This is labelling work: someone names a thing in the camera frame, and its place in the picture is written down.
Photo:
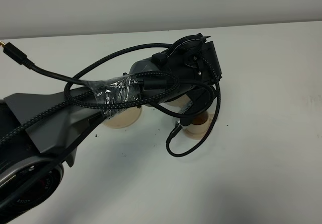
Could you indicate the beige near cup saucer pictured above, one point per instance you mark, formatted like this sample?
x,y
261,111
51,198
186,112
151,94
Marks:
x,y
192,137

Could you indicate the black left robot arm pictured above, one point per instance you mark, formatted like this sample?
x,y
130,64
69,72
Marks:
x,y
41,132

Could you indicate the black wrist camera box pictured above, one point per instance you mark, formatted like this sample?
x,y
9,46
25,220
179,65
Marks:
x,y
199,99

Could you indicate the beige teapot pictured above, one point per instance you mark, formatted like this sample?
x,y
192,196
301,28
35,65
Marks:
x,y
179,102

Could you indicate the beige teapot saucer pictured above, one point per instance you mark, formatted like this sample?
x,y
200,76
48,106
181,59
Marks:
x,y
124,119

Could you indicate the beige near teacup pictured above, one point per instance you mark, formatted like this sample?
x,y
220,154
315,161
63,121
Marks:
x,y
199,125

